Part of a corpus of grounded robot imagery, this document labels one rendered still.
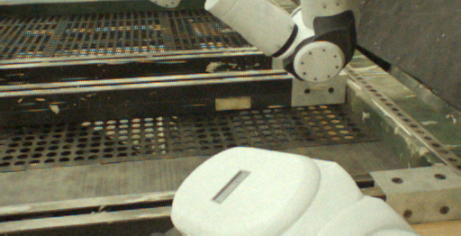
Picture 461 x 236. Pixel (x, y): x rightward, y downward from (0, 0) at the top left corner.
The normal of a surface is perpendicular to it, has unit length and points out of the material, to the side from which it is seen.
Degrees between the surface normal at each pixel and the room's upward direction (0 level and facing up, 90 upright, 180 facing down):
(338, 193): 69
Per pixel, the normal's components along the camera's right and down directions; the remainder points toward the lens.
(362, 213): 0.22, -0.68
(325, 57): -0.02, 0.64
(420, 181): 0.00, -0.92
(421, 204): 0.16, 0.39
